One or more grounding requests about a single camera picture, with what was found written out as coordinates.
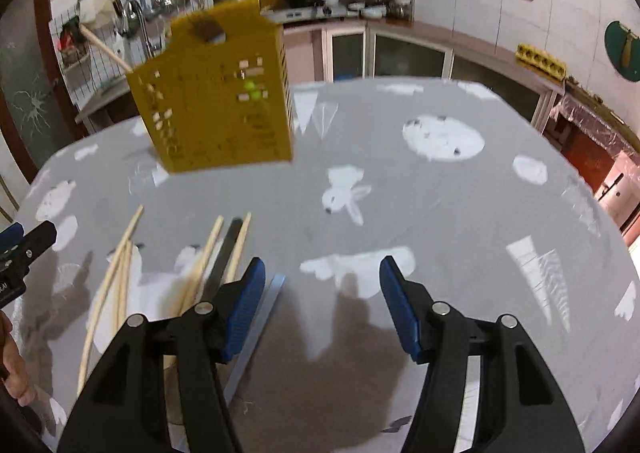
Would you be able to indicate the white hanging bag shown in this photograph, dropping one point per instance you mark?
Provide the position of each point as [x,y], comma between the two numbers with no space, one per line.
[95,5]

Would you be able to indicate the red cabinet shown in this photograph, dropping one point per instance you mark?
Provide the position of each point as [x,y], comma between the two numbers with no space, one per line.
[590,153]

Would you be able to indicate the yellow egg tray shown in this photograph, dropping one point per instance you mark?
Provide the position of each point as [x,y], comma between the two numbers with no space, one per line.
[542,60]

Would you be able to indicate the gas stove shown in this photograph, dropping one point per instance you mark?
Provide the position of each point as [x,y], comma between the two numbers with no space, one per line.
[305,13]

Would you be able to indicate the person's left hand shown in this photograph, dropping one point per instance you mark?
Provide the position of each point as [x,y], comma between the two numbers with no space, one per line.
[17,383]

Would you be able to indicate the black utensil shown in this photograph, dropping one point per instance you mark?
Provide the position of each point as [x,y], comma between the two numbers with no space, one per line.
[222,258]

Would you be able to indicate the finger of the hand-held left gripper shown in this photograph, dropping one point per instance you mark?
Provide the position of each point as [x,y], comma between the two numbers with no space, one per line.
[40,235]
[10,238]

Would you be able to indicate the stack of white bowls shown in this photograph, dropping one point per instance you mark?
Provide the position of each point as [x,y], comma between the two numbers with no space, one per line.
[370,10]

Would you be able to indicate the glass jar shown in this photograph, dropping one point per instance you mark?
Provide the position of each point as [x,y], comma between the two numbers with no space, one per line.
[400,5]

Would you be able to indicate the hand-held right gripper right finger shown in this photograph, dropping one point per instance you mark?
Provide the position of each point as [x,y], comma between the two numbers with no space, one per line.
[400,313]

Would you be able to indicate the steel sink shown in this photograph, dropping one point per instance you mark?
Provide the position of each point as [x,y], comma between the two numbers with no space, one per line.
[102,100]

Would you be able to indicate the green round wall object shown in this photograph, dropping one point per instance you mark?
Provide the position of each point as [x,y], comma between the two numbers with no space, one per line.
[620,50]

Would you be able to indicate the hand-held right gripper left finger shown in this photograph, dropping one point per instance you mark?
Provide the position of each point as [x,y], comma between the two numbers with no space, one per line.
[245,313]

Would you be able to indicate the brown framed glass door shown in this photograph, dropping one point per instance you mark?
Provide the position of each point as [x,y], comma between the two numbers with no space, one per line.
[25,83]

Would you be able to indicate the yellow perforated utensil holder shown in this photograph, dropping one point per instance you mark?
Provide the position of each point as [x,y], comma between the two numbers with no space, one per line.
[215,118]

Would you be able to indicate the kitchen counter cabinet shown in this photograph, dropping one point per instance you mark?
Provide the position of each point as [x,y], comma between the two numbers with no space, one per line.
[410,55]

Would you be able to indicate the grey printed tablecloth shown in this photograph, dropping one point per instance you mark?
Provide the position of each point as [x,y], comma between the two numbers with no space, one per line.
[425,233]

